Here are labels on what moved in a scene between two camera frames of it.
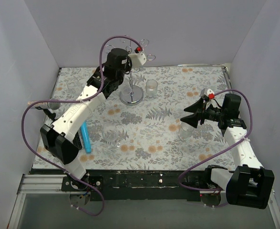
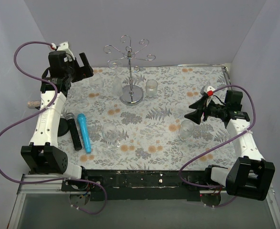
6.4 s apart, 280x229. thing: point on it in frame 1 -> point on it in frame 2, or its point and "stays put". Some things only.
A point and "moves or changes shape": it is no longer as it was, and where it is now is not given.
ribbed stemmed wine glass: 125,91 moves or changes shape
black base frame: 133,184 stays put
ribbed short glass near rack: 151,88 stays put
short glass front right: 185,131 stays put
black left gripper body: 127,69 -> 81,72
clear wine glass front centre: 110,133 stays put
